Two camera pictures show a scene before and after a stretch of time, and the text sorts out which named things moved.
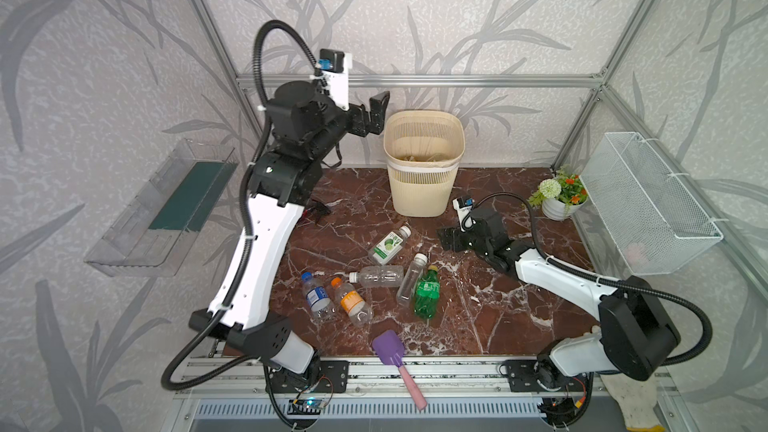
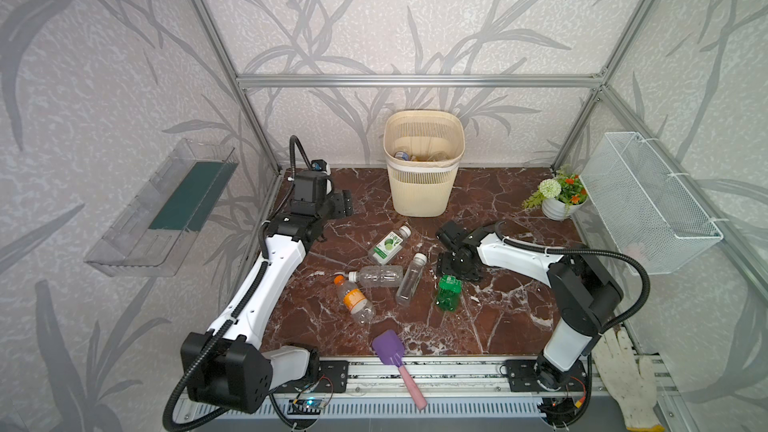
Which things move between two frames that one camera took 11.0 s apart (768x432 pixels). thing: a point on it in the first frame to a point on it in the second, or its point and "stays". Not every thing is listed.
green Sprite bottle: x=427 y=293 to x=449 y=291
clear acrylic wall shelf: x=153 y=231 stays
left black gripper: x=365 y=116 to x=343 y=204
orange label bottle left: x=352 y=303 stays
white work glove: x=636 y=399 stays
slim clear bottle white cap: x=411 y=278 stays
